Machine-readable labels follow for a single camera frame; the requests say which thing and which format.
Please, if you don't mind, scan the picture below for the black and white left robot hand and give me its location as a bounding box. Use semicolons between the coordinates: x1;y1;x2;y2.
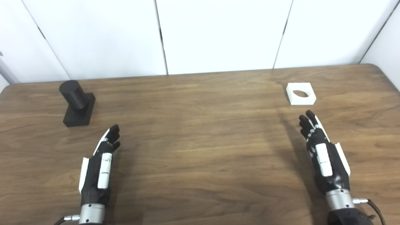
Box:
78;124;121;207

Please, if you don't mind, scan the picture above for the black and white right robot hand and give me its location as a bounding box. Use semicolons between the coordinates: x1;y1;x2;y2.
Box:
298;110;351;196

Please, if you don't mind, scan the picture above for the black cylindrical peg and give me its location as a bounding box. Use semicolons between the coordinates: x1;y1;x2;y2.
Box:
59;80;96;128

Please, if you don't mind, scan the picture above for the white square piece with hole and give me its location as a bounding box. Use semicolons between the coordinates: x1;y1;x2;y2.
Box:
286;82;317;106

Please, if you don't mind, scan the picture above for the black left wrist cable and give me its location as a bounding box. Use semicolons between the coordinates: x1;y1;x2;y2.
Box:
53;214;81;225

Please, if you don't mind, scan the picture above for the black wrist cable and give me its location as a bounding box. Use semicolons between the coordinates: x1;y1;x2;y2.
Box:
53;214;81;225
353;198;386;225

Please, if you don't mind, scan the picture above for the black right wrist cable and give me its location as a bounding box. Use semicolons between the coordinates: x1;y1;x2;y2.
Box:
353;198;386;225

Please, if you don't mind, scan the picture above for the grey wall corner strip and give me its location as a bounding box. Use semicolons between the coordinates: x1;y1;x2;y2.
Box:
0;52;20;84

